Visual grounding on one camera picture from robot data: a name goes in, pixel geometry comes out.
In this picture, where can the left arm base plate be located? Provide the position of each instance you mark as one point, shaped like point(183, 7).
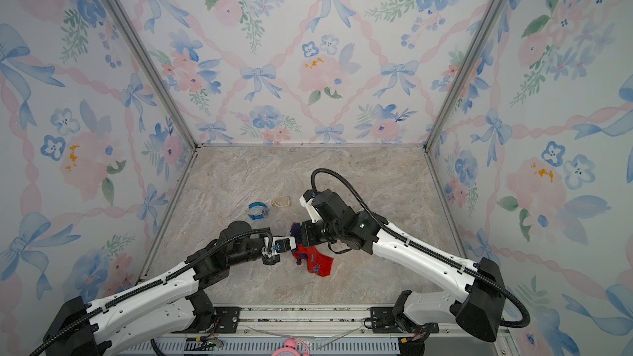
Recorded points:
point(222, 320)

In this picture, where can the blue strap watch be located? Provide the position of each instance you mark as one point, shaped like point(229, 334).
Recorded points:
point(258, 211)

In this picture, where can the pink round object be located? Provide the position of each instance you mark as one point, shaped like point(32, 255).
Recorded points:
point(293, 347)

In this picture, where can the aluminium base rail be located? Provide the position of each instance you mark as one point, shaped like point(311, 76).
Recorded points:
point(306, 319)

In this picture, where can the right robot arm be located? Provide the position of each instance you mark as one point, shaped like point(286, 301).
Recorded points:
point(473, 294)

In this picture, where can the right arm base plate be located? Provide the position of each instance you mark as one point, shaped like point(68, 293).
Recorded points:
point(382, 320)

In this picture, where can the red blue patterned cloth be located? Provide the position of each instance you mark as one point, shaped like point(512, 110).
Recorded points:
point(317, 263)

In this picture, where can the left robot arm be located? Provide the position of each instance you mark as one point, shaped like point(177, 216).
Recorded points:
point(174, 301)

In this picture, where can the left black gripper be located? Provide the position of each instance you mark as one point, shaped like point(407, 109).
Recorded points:
point(272, 260)

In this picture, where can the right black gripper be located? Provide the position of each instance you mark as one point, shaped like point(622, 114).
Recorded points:
point(308, 236)

